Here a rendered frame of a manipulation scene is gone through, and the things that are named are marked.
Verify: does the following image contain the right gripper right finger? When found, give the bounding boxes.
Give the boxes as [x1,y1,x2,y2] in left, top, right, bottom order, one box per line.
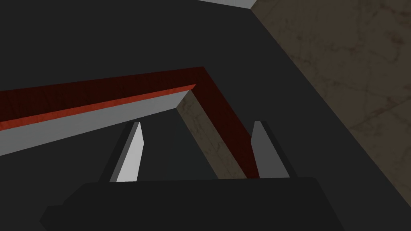
[250,120,298,179]

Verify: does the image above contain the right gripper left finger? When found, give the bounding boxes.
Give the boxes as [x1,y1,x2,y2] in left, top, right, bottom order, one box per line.
[98,122,144,183]

